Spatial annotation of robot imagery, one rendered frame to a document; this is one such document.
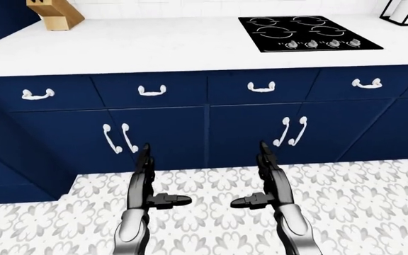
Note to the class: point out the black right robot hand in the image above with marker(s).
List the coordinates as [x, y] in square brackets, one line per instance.
[281, 186]

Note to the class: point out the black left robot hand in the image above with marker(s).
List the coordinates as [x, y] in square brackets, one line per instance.
[136, 186]

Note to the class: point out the navy blue cabinet door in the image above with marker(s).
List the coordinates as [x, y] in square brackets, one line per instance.
[239, 132]
[338, 127]
[62, 143]
[395, 130]
[175, 135]

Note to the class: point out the navy blue corner cabinet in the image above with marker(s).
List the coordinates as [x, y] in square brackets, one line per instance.
[16, 180]

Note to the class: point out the silver cooktop knob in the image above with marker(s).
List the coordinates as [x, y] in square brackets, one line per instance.
[292, 44]
[334, 42]
[355, 42]
[312, 43]

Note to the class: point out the black electric cooktop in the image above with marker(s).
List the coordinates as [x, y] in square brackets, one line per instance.
[306, 32]

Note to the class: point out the wooden knife block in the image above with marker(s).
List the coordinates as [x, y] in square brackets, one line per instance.
[59, 16]

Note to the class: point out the navy blue tall cabinet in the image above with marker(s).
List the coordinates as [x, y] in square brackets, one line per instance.
[2, 18]

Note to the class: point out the white paper towel roll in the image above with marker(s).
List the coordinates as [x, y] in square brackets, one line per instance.
[404, 9]

